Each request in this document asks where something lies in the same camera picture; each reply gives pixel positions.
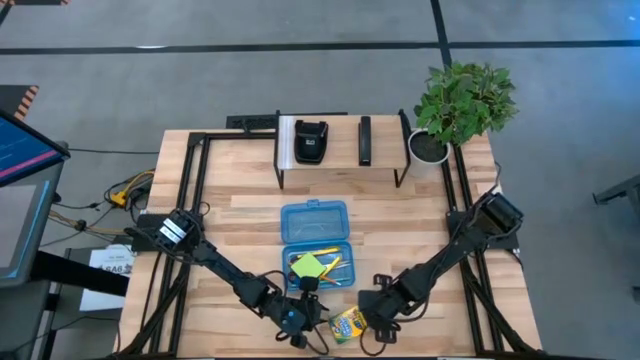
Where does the wooden shelf riser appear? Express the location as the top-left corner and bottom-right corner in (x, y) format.
(273, 109), (413, 190)

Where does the crayon box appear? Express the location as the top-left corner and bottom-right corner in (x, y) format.
(328, 305), (369, 345)

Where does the white plant pot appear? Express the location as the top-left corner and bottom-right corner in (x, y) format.
(407, 128), (452, 165)

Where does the grey panel under monitor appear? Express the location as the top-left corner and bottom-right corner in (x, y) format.
(0, 162), (65, 289)

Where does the black hole punch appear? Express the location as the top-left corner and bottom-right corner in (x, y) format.
(293, 119), (330, 165)

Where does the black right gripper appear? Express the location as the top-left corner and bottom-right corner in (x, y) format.
(357, 273), (401, 344)

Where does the blue-screen monitor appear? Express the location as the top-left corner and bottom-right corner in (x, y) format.
(0, 110), (71, 187)

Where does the black cart bar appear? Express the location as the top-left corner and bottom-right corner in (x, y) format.
(32, 251), (130, 297)

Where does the hazard-striped floor mat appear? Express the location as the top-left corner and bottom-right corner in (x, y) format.
(0, 84), (40, 121)

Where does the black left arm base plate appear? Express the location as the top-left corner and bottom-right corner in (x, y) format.
(130, 213), (201, 253)

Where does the white paper sheet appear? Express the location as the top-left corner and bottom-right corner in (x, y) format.
(79, 244), (135, 312)

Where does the grey furniture leg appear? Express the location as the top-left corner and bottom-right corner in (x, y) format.
(592, 174), (640, 205)

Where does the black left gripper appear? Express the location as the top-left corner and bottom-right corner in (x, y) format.
(269, 277), (329, 350)

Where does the yellow pencil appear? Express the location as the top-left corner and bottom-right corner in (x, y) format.
(319, 255), (343, 277)

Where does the blue plastic pencil box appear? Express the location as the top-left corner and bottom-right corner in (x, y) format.
(279, 198), (357, 292)

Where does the black power strip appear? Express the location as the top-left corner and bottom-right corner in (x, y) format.
(225, 111), (349, 131)

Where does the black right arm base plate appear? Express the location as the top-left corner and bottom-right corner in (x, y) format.
(447, 209), (520, 251)

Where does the yellow cable bundle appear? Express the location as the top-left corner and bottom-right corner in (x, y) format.
(108, 169), (156, 207)

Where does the green leafy plant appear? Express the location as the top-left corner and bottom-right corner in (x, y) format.
(413, 62), (519, 146)

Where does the black stapler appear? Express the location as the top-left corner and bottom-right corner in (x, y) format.
(358, 115), (373, 167)

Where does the green sticky note pad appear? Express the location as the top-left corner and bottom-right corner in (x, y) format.
(290, 252), (327, 280)

